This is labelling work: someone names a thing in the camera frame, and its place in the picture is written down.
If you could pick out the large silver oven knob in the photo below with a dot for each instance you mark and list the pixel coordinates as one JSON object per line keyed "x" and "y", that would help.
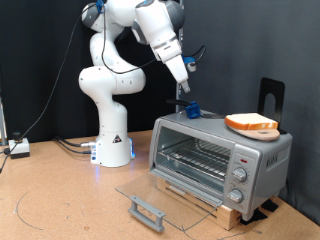
{"x": 240, "y": 174}

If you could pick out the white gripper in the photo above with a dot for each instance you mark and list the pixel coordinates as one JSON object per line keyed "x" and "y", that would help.
{"x": 178, "y": 70}

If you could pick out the black backdrop curtain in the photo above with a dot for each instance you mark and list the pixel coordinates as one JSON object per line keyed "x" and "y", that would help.
{"x": 30, "y": 50}

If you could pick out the grey emergency stop box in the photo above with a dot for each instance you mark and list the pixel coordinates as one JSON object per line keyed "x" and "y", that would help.
{"x": 20, "y": 148}

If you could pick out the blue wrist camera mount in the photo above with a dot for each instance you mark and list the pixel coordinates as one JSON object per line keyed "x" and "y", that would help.
{"x": 188, "y": 60}

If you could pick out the slotted wooden block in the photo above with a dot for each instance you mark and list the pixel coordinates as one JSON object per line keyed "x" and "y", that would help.
{"x": 230, "y": 216}

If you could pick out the vertical metal pole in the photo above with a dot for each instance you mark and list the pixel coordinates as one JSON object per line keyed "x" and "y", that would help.
{"x": 180, "y": 96}

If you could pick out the black metal bookend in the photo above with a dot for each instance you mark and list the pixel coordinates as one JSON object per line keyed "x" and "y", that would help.
{"x": 266, "y": 86}

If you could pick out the thin metal post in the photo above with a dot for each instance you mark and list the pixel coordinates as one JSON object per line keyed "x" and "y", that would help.
{"x": 2, "y": 123}

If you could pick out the silver toaster oven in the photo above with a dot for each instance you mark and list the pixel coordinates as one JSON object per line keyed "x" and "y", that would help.
{"x": 266, "y": 160}

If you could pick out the small silver oven knob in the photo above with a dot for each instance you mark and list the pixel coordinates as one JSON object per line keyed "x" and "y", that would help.
{"x": 235, "y": 195}

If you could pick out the grey backdrop curtain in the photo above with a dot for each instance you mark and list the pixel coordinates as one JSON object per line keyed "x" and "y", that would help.
{"x": 233, "y": 50}

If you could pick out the round wooden cutting board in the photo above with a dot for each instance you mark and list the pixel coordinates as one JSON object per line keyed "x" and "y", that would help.
{"x": 263, "y": 135}

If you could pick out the black foam pad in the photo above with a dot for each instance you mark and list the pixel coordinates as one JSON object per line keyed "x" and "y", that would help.
{"x": 253, "y": 216}
{"x": 270, "y": 205}

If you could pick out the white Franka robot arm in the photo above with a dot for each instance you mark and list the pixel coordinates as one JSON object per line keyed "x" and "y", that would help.
{"x": 110, "y": 83}

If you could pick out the white bread slice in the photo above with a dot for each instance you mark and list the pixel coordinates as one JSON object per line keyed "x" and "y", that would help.
{"x": 250, "y": 120}

